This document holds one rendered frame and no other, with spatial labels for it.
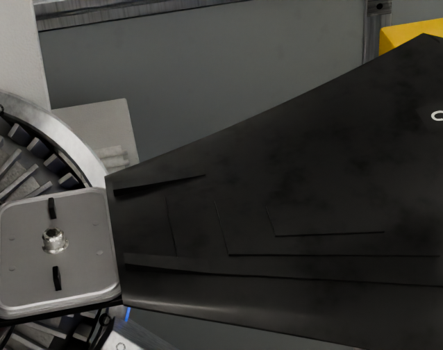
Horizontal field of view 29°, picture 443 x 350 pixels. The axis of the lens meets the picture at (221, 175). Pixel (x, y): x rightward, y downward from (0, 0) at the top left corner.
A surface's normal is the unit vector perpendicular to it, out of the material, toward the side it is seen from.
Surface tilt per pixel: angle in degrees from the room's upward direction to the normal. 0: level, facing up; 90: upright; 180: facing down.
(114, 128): 0
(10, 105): 50
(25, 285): 0
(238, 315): 28
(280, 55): 90
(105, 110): 0
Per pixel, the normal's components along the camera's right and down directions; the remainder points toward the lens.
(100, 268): -0.07, -0.80
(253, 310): 0.04, -0.60
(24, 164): 0.66, -0.71
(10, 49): 0.11, -0.07
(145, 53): 0.19, 0.58
